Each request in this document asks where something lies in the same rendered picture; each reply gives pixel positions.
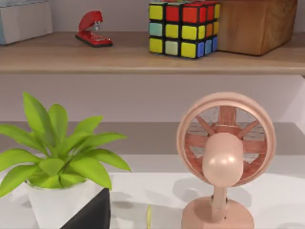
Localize pink desk fan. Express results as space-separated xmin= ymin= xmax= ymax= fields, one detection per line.
xmin=176 ymin=92 xmax=277 ymax=229

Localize wooden block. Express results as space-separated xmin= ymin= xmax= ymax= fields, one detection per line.
xmin=216 ymin=0 xmax=298 ymax=57

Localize multicoloured puzzle cube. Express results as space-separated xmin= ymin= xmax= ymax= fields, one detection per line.
xmin=148 ymin=0 xmax=221 ymax=60

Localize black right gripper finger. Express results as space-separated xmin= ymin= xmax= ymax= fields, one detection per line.
xmin=60 ymin=187 xmax=111 ymax=229

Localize wooden shelf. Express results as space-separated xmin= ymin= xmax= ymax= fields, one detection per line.
xmin=0 ymin=31 xmax=305 ymax=78

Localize pale grey box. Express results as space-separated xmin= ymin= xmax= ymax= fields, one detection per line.
xmin=0 ymin=0 xmax=53 ymax=46

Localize green plant in white pot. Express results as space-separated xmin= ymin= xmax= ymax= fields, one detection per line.
xmin=0 ymin=92 xmax=132 ymax=229

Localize red stapler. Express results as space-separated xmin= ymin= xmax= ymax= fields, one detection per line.
xmin=75 ymin=10 xmax=113 ymax=48

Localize flat yellow square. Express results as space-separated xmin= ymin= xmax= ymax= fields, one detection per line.
xmin=146 ymin=205 xmax=153 ymax=229

